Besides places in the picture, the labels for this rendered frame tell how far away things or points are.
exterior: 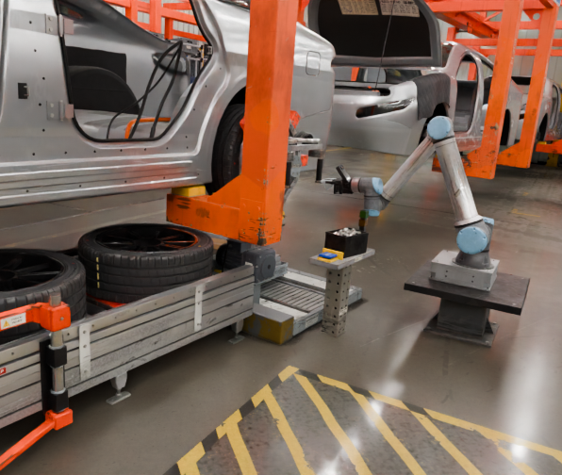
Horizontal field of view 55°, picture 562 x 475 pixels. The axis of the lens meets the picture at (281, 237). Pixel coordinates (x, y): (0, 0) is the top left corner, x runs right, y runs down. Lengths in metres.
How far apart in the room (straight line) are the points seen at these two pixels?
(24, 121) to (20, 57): 0.23
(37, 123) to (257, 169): 0.97
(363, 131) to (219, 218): 3.05
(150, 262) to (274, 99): 0.94
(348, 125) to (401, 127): 0.52
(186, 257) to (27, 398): 0.92
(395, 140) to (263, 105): 3.21
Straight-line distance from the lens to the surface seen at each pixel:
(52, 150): 2.46
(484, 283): 3.16
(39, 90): 2.42
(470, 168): 6.55
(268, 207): 2.65
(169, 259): 2.52
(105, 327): 2.23
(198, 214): 2.92
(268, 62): 2.60
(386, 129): 5.62
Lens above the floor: 1.24
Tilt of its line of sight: 14 degrees down
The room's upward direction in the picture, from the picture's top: 4 degrees clockwise
